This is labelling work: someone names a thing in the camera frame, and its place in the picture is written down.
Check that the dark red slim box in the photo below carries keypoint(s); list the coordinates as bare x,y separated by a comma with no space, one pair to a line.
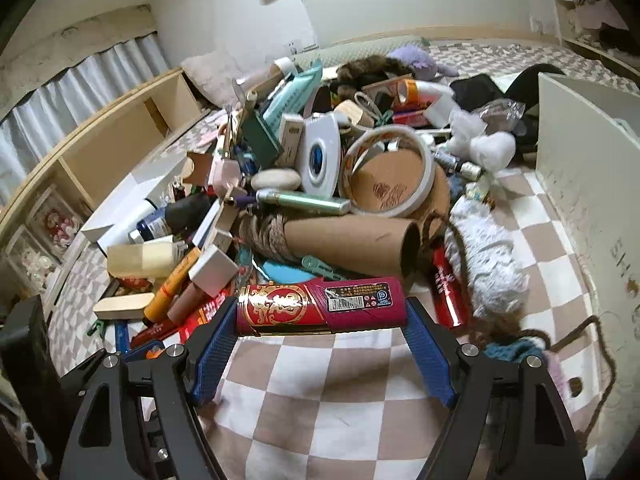
155,332

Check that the white shallow tray box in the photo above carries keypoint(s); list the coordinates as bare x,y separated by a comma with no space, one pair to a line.
135,185

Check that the beige curtain valance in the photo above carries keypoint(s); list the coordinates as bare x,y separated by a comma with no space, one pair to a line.
65,45

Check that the cream plastic case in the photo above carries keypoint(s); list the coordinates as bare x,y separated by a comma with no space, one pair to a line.
145,259

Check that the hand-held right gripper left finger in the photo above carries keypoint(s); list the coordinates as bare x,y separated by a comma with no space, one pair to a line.
215,355

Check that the grey curtain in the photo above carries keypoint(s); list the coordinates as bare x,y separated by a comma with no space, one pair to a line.
75,90

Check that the white doll display box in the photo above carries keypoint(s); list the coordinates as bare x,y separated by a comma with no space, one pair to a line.
32,265

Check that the white carton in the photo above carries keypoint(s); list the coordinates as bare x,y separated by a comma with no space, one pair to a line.
290,137

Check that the orange cream tube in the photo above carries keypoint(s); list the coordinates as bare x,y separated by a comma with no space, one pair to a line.
170,287

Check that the brown lipstick tube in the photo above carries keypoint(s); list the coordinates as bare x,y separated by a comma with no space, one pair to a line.
186,305

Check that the wooden wall alcove shelf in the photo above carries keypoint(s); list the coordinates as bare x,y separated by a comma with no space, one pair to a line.
595,55

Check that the teal box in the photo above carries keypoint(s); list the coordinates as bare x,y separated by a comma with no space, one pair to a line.
292,97

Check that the small white box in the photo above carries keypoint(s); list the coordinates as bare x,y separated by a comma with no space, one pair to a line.
212,270

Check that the beige oblong case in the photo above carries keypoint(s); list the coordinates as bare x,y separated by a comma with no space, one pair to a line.
122,306

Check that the red packet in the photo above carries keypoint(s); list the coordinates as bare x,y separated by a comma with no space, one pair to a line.
200,317

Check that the glossy red slim box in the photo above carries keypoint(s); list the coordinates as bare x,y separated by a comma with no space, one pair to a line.
450,290

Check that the wall socket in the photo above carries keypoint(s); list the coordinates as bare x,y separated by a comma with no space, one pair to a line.
300,46

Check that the blue slim box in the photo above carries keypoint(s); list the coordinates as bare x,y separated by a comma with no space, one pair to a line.
121,337

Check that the dark blue jar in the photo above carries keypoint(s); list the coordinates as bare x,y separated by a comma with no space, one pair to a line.
150,229

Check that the green utility knife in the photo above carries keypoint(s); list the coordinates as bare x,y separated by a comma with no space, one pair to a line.
322,267

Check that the white cylindrical bottle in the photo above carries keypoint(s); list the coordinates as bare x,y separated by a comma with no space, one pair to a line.
127,227

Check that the purple plush toy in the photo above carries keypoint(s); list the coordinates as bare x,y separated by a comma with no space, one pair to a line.
415,60

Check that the white headboard panel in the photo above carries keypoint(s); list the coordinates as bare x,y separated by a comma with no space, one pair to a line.
415,5

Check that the clear plastic bag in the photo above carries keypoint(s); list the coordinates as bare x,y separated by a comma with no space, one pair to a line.
502,115

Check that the dark green box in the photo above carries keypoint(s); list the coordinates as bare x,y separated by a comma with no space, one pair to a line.
260,137

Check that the white fluffy pillow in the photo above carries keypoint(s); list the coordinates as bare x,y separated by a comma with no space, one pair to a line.
215,75

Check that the white fluffy duster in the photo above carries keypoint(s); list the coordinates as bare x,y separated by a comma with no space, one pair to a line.
487,255

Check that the brown tumbler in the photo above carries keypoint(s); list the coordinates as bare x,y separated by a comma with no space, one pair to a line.
257,85

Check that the green metallic tube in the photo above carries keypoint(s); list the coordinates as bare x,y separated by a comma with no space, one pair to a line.
305,202

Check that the white cardboard box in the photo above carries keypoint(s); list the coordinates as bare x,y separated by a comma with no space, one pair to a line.
585,170

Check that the white round device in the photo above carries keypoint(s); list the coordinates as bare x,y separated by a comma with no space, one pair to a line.
320,157

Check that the white and blue box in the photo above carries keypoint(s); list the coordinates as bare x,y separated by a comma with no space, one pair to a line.
207,225

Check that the red gold-patterned box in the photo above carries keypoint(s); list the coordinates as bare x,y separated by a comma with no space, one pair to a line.
320,307

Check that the teal knitted piece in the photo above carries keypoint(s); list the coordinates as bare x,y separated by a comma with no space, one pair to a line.
515,347

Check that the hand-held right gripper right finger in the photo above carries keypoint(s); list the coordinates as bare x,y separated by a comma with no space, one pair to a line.
430,360

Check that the pile of clothes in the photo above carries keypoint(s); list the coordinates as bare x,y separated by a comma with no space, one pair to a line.
595,15

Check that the wooden bedside shelf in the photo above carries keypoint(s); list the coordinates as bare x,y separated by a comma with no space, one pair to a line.
110,145

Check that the dark matte bottle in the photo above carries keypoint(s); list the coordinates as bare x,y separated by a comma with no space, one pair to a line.
190,212

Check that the brown furry item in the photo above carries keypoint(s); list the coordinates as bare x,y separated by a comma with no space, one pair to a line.
375,72

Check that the pink bottle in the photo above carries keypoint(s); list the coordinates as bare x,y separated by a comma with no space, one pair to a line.
225,175

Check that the red foil slim box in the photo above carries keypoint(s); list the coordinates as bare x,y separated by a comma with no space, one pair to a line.
136,285

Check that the orange and white bottle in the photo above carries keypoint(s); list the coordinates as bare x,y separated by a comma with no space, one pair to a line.
425,94

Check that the red bear doll display box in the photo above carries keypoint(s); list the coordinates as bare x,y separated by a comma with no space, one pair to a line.
57,222

